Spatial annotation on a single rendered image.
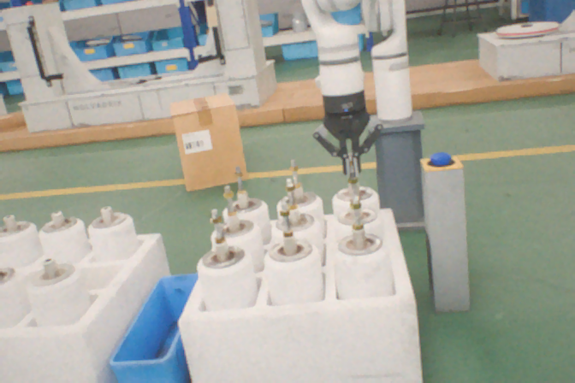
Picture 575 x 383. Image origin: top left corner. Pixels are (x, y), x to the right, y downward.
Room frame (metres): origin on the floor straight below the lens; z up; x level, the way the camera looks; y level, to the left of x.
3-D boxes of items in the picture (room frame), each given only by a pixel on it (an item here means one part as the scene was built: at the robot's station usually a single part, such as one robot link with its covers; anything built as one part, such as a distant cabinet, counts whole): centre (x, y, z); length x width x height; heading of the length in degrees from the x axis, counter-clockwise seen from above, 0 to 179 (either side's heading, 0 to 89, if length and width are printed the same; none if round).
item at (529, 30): (2.98, -1.37, 0.29); 0.30 x 0.30 x 0.06
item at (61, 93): (3.44, 0.75, 0.45); 1.45 x 0.57 x 0.74; 78
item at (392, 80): (1.46, -0.31, 0.39); 0.09 x 0.09 x 0.17; 78
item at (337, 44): (0.97, -0.11, 0.62); 0.09 x 0.07 x 0.15; 56
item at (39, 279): (0.91, 0.44, 0.25); 0.08 x 0.08 x 0.01
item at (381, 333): (0.98, 0.00, 0.09); 0.39 x 0.39 x 0.18; 83
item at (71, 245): (1.16, 0.52, 0.16); 0.10 x 0.10 x 0.18
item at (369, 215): (0.96, -0.12, 0.25); 0.08 x 0.08 x 0.01
